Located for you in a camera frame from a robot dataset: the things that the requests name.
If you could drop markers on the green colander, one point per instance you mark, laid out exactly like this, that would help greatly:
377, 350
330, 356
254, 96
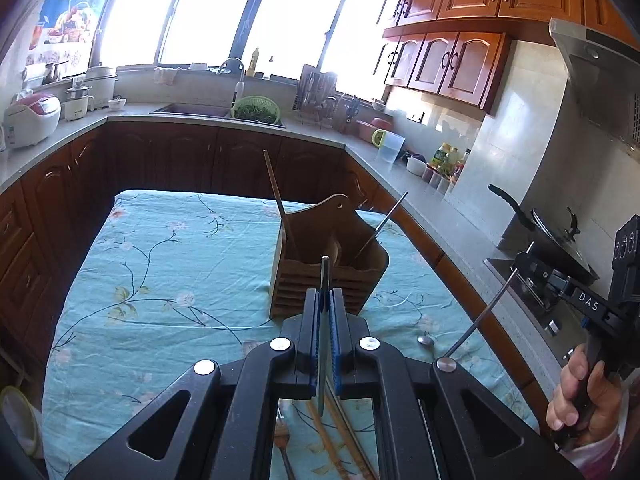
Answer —
256, 110

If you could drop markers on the chrome faucet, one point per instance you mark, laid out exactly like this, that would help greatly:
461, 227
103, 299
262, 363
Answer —
239, 85

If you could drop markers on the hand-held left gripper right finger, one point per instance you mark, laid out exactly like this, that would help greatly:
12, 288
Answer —
334, 327

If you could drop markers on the person's right hand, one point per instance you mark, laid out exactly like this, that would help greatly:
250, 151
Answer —
572, 372

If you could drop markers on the pink container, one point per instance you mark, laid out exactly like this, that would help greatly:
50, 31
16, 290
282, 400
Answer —
375, 124

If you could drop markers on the bowl on window sill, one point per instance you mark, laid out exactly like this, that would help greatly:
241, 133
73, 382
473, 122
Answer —
378, 104

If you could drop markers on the spice jar set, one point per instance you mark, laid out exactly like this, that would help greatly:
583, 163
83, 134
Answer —
437, 179

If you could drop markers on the white ceramic bowl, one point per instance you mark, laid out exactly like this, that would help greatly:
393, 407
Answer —
415, 166

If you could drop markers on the white round container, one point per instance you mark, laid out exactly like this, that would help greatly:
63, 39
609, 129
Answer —
20, 417

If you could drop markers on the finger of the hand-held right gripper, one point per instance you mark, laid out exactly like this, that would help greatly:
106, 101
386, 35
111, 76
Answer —
537, 269

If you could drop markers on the green mug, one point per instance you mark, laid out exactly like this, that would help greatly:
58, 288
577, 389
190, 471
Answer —
378, 137

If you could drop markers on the wooden wall cabinets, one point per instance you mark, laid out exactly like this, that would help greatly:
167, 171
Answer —
470, 60

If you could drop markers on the dish rack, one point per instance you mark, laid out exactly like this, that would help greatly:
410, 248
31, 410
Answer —
316, 92

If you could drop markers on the large white cooker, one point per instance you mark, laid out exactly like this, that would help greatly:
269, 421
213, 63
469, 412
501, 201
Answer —
101, 87

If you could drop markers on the steel range hood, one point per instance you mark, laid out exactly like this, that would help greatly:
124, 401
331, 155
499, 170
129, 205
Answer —
600, 90

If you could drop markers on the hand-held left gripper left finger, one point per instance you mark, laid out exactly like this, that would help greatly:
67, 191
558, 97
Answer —
314, 327

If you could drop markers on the metal fork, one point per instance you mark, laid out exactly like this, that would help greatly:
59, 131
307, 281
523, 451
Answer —
284, 442

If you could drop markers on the grey metal utensil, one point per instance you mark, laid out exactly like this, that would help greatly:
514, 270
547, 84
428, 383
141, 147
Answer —
324, 280

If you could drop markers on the green label oil bottle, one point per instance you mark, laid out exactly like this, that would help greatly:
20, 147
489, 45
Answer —
440, 157

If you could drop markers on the knife block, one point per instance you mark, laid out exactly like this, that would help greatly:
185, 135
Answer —
347, 115

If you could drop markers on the black wok with lid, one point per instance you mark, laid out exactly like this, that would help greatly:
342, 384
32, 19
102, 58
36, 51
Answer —
555, 240

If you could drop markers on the fruit wall poster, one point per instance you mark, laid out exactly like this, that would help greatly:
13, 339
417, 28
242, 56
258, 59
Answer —
70, 10

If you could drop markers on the kitchen window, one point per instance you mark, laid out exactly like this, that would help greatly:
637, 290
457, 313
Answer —
210, 10

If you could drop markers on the gas stove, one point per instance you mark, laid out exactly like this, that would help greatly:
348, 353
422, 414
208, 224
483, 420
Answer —
530, 310

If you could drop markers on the white and pink rice cooker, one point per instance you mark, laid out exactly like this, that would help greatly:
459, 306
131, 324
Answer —
31, 120

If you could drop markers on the clear measuring jug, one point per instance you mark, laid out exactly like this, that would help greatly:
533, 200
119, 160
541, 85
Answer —
392, 149

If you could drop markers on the metal spoon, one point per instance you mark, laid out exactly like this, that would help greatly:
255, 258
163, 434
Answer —
426, 340

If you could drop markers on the wooden utensil holder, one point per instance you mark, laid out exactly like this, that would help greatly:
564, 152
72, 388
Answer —
320, 230

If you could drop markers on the person's right forearm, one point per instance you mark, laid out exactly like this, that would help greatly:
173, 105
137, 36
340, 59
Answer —
602, 447

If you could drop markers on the white rag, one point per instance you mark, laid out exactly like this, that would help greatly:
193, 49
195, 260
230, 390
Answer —
163, 75

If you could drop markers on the floral teal tablecloth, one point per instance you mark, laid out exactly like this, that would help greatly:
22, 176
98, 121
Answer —
165, 270

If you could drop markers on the small white steamer pot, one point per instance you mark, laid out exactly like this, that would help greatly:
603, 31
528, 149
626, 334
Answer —
79, 102

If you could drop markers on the long wooden utensil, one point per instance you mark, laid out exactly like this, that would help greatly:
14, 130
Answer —
276, 195

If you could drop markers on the wooden base cabinets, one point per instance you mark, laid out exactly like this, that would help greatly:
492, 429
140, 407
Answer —
165, 160

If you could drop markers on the white soap dish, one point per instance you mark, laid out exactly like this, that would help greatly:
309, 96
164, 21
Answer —
199, 66

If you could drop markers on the yellow detergent bottle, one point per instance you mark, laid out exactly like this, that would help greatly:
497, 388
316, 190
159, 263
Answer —
254, 62

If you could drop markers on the small white bowl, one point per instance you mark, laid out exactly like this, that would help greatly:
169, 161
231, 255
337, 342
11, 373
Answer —
117, 104

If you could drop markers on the small dark-capped bottle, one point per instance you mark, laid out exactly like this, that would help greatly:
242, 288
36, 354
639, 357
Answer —
271, 67

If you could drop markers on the kitchen sink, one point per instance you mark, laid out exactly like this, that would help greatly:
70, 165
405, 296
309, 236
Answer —
190, 110

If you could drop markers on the yellow oil bottle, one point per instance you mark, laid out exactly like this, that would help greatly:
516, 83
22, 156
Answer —
453, 160

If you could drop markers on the slim metal utensil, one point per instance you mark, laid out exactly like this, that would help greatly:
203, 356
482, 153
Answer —
482, 311
385, 220

